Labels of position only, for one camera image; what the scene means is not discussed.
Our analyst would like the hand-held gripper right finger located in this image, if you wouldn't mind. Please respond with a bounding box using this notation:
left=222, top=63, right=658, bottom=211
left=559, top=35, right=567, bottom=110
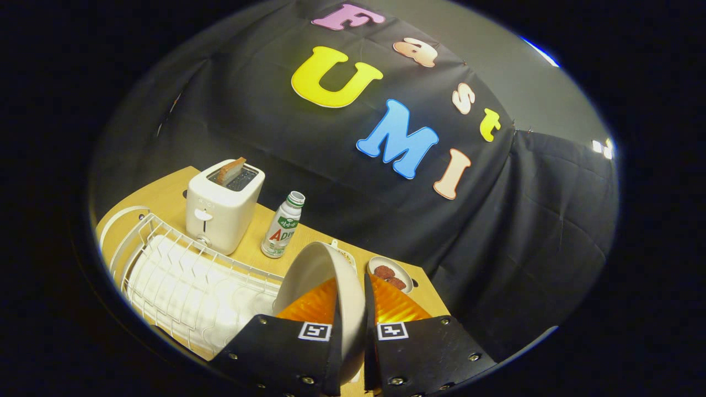
left=363, top=273, right=497, bottom=397

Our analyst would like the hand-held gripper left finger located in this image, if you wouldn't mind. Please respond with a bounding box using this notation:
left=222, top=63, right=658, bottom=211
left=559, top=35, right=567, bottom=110
left=208, top=276, right=343, bottom=397

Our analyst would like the beige round plate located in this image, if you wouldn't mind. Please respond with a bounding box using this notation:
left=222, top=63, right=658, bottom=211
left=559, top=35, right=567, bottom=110
left=272, top=241, right=369, bottom=387

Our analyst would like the white wire dish rack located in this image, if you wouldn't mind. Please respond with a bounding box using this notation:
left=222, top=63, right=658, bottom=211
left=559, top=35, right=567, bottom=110
left=110, top=212, right=285, bottom=356

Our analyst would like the beige plate with patties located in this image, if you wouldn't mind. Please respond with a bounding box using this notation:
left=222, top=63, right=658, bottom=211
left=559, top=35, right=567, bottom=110
left=367, top=256, right=414, bottom=294

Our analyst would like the white divided tray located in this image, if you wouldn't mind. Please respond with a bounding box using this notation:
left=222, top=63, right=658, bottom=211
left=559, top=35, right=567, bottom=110
left=330, top=240, right=358, bottom=271

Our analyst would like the white green-label drink bottle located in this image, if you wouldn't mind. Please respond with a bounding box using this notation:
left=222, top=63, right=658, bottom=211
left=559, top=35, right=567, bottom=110
left=261, top=191, right=306, bottom=259

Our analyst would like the white toaster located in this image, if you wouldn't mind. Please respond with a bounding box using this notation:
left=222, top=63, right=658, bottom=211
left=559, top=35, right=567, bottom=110
left=185, top=159, right=266, bottom=256

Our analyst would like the toasted bread slice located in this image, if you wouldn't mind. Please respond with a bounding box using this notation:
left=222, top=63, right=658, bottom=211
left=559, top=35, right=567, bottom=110
left=216, top=157, right=247, bottom=186

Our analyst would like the white power cable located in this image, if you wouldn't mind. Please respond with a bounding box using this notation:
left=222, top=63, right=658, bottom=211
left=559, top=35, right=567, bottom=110
left=98, top=206, right=151, bottom=260

